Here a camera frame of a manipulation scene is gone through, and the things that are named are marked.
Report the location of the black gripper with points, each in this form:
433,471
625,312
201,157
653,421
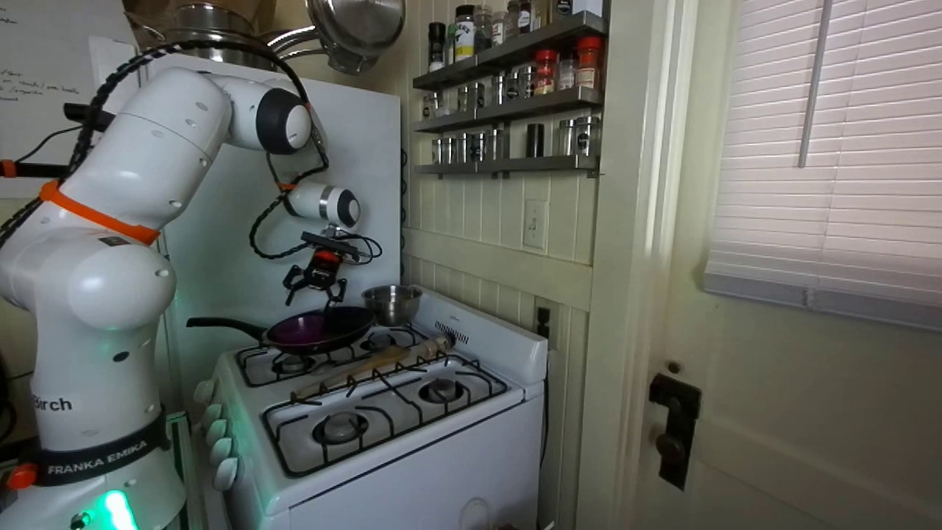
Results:
322,265

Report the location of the silver metal bowl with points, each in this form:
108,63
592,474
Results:
392,303

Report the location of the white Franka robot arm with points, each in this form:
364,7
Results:
90,393

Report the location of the black frying pan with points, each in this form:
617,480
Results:
224,325

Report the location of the hanging steel pan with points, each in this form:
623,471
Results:
357,24

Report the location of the black stove grate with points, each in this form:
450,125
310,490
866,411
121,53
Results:
285,375

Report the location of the spice bottle with black cap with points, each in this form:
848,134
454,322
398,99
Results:
445,343

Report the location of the white stove knob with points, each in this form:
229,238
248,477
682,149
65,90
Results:
221,452
229,474
216,427
205,393

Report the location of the white board panel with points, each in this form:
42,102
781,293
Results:
372,149

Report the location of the white gas stove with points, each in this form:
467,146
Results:
392,433
444,471

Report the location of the metal spice rack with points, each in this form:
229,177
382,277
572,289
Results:
510,166

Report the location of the small dark spice jar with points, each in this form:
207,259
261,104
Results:
533,138

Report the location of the dark spice bottle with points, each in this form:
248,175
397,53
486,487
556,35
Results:
438,49

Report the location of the large white spice bottle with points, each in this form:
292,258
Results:
464,35

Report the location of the glass spice jar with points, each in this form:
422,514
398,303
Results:
588,135

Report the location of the red spice jar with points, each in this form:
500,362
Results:
588,65
545,75

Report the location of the white paper sheet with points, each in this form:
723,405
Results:
49,49

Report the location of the black door lock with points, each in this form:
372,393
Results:
679,430

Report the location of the white door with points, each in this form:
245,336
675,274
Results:
806,421

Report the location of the white blind wand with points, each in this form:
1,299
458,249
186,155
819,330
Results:
813,90

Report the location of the white window blind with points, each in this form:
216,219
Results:
865,196

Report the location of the white light switch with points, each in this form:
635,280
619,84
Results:
533,224

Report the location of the black wall plug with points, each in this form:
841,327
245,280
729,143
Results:
542,322

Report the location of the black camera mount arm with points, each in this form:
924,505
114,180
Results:
30,169

